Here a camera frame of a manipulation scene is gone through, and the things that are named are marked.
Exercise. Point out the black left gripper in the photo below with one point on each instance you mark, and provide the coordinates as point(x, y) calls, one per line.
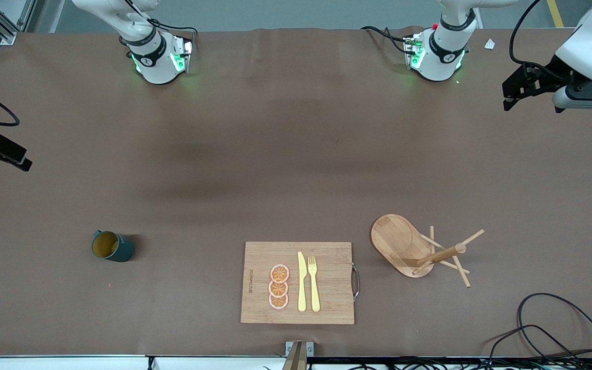
point(552, 73)

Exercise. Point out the dark green mug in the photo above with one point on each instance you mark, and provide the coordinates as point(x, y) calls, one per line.
point(124, 250)

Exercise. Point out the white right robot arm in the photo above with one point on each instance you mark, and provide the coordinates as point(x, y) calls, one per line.
point(157, 67)

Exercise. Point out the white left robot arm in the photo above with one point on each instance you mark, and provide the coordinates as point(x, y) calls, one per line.
point(442, 56)

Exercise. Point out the wooden mug rack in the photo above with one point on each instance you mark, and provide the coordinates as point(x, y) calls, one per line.
point(396, 241)

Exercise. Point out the white paper scrap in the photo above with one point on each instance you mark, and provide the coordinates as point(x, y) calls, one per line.
point(489, 44)

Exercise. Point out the brown table cover sheet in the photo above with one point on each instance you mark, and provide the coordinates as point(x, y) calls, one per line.
point(121, 180)

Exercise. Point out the wooden cutting board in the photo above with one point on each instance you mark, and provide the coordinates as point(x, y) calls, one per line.
point(332, 288)

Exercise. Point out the yellow plastic fork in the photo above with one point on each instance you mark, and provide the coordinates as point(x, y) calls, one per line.
point(314, 290)

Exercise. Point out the orange slice toy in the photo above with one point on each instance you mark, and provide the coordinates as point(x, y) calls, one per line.
point(279, 273)

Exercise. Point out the yellow plastic knife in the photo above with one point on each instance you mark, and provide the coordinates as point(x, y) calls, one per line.
point(302, 288)

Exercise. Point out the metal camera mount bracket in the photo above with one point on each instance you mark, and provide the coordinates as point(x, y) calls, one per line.
point(296, 354)

